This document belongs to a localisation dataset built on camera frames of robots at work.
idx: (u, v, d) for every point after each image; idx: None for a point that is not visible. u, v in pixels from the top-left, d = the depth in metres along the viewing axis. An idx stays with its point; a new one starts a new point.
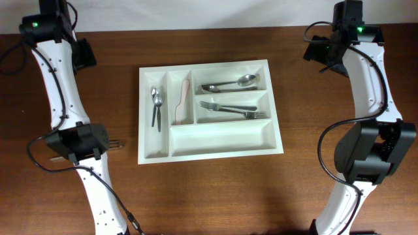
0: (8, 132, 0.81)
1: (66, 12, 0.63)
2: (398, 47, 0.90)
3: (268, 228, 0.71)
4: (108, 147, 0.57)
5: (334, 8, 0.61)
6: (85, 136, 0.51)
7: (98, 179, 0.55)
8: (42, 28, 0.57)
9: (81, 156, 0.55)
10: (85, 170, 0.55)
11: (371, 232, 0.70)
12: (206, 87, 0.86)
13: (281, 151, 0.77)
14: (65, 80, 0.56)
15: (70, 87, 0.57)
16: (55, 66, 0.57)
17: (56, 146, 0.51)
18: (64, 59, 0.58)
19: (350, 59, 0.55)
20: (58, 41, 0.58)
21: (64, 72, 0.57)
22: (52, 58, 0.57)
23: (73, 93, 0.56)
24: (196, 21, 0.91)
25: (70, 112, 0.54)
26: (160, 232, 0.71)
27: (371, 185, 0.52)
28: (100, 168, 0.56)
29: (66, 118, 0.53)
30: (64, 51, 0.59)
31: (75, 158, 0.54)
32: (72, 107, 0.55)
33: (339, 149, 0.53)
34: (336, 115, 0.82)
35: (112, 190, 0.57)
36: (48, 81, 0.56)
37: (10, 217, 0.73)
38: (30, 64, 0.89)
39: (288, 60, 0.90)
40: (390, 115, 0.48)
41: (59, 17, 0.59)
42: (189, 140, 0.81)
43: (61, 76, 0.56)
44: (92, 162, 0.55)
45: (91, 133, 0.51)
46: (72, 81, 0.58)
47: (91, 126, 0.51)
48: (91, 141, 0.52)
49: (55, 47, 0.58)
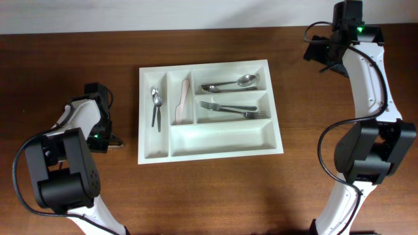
0: (9, 132, 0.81)
1: (106, 96, 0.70)
2: (397, 47, 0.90)
3: (268, 228, 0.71)
4: (96, 191, 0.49)
5: (334, 8, 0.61)
6: (68, 143, 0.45)
7: (91, 222, 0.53)
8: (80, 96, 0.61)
9: (59, 199, 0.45)
10: (78, 217, 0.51)
11: (371, 232, 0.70)
12: (206, 87, 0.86)
13: (281, 151, 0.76)
14: (78, 115, 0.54)
15: (80, 119, 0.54)
16: (75, 107, 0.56)
17: (33, 160, 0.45)
18: (87, 108, 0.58)
19: (350, 60, 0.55)
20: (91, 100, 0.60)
21: (83, 113, 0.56)
22: (78, 103, 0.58)
23: (80, 121, 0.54)
24: (196, 21, 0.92)
25: (66, 126, 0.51)
26: (160, 232, 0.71)
27: (371, 185, 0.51)
28: (93, 214, 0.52)
29: (60, 128, 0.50)
30: (91, 109, 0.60)
31: (51, 192, 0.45)
32: (72, 124, 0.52)
33: (340, 149, 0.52)
34: (336, 115, 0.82)
35: (104, 226, 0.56)
36: (63, 116, 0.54)
37: (10, 217, 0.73)
38: (30, 65, 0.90)
39: (288, 60, 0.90)
40: (391, 115, 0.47)
41: (98, 97, 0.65)
42: (189, 140, 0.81)
43: (76, 113, 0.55)
44: (83, 211, 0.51)
45: (76, 140, 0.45)
46: (83, 122, 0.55)
47: (79, 131, 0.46)
48: (74, 156, 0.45)
49: (84, 100, 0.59)
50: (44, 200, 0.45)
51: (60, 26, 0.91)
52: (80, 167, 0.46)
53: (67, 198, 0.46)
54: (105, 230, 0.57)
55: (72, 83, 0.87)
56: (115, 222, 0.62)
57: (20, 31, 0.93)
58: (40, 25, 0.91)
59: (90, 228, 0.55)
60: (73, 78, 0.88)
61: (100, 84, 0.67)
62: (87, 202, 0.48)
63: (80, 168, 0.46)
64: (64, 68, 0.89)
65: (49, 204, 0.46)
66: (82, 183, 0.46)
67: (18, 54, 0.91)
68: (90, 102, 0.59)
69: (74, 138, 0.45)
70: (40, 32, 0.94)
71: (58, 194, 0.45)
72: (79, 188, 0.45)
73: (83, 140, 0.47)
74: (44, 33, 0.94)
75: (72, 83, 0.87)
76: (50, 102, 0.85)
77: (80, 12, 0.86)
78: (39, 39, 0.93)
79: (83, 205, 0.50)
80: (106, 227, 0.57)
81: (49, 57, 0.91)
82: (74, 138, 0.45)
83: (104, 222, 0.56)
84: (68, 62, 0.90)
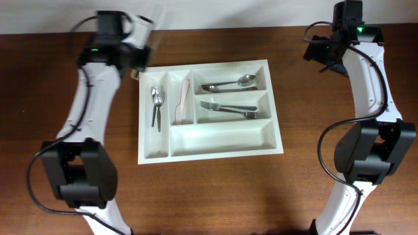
0: (10, 132, 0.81)
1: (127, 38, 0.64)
2: (398, 47, 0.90)
3: (268, 228, 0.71)
4: (112, 195, 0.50)
5: (334, 8, 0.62)
6: (86, 156, 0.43)
7: (100, 222, 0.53)
8: (98, 54, 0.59)
9: (75, 196, 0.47)
10: (88, 215, 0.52)
11: (371, 232, 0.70)
12: (206, 87, 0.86)
13: (281, 151, 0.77)
14: (94, 100, 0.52)
15: (98, 105, 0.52)
16: (92, 83, 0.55)
17: (50, 166, 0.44)
18: (105, 80, 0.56)
19: (350, 60, 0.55)
20: (110, 64, 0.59)
21: (100, 91, 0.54)
22: (95, 76, 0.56)
23: (98, 109, 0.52)
24: (196, 21, 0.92)
25: (83, 126, 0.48)
26: (160, 232, 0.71)
27: (371, 185, 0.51)
28: (103, 215, 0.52)
29: (76, 130, 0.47)
30: (108, 78, 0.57)
31: (68, 191, 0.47)
32: (91, 123, 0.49)
33: (340, 149, 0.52)
34: (337, 115, 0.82)
35: (112, 226, 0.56)
36: (78, 98, 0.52)
37: (9, 217, 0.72)
38: (29, 64, 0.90)
39: (288, 60, 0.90)
40: (391, 115, 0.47)
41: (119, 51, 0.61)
42: (189, 140, 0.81)
43: (92, 94, 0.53)
44: (95, 210, 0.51)
45: (93, 156, 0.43)
46: (101, 104, 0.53)
47: (98, 147, 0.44)
48: (91, 168, 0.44)
49: (100, 67, 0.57)
50: (61, 195, 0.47)
51: (60, 25, 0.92)
52: (96, 178, 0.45)
53: (83, 198, 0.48)
54: (112, 230, 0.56)
55: (72, 83, 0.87)
56: (123, 224, 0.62)
57: (19, 31, 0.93)
58: (40, 25, 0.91)
59: (98, 226, 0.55)
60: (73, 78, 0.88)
61: (115, 19, 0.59)
62: (100, 203, 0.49)
63: (98, 177, 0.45)
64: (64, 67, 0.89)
65: (65, 199, 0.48)
66: (98, 188, 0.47)
67: (17, 54, 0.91)
68: (108, 71, 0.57)
69: (92, 154, 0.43)
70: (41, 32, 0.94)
71: (75, 193, 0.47)
72: (95, 192, 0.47)
73: (102, 153, 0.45)
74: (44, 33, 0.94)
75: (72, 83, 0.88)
76: (50, 101, 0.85)
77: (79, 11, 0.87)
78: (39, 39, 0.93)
79: (95, 206, 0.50)
80: (114, 228, 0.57)
81: (49, 57, 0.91)
82: (93, 154, 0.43)
83: (112, 221, 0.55)
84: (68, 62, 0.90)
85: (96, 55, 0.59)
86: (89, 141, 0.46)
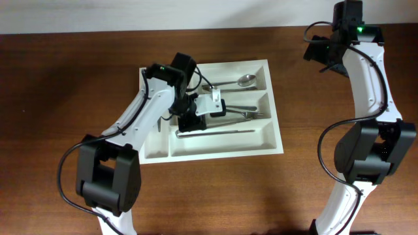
0: (11, 132, 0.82)
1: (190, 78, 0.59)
2: (398, 47, 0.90)
3: (268, 228, 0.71)
4: (129, 206, 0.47)
5: (334, 8, 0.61)
6: (121, 163, 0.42)
7: (111, 227, 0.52)
8: (164, 72, 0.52)
9: (93, 197, 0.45)
10: (100, 217, 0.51)
11: (371, 232, 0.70)
12: (206, 87, 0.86)
13: (281, 151, 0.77)
14: (145, 111, 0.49)
15: (147, 117, 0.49)
16: (149, 97, 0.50)
17: (84, 159, 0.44)
18: (162, 100, 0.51)
19: (350, 59, 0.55)
20: (170, 86, 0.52)
21: (153, 108, 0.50)
22: (154, 90, 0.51)
23: (147, 119, 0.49)
24: (196, 21, 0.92)
25: (128, 131, 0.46)
26: (160, 232, 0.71)
27: (371, 185, 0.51)
28: (115, 219, 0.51)
29: (121, 133, 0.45)
30: (164, 103, 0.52)
31: (90, 188, 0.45)
32: (136, 130, 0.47)
33: (340, 149, 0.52)
34: (336, 115, 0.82)
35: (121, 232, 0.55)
36: (132, 106, 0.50)
37: (10, 217, 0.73)
38: (29, 64, 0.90)
39: (288, 60, 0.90)
40: (391, 115, 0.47)
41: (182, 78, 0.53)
42: (189, 140, 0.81)
43: (145, 108, 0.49)
44: (109, 214, 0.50)
45: (127, 162, 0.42)
46: (151, 118, 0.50)
47: (135, 155, 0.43)
48: (121, 173, 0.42)
49: (162, 85, 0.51)
50: (81, 191, 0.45)
51: (60, 25, 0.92)
52: (121, 186, 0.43)
53: (100, 201, 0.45)
54: None
55: (72, 83, 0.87)
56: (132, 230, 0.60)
57: (19, 31, 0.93)
58: (40, 25, 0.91)
59: (110, 232, 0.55)
60: (72, 78, 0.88)
61: (192, 59, 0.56)
62: (116, 212, 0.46)
63: (123, 185, 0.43)
64: (64, 68, 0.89)
65: (85, 196, 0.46)
66: (119, 197, 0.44)
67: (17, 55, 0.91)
68: (165, 92, 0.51)
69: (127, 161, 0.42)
70: (42, 32, 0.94)
71: (95, 194, 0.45)
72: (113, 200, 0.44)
73: (136, 162, 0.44)
74: (45, 34, 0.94)
75: (72, 83, 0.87)
76: (50, 101, 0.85)
77: (79, 11, 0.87)
78: (40, 39, 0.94)
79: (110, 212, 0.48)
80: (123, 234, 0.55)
81: (49, 57, 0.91)
82: (127, 160, 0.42)
83: (122, 228, 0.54)
84: (68, 62, 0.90)
85: (163, 72, 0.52)
86: (128, 148, 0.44)
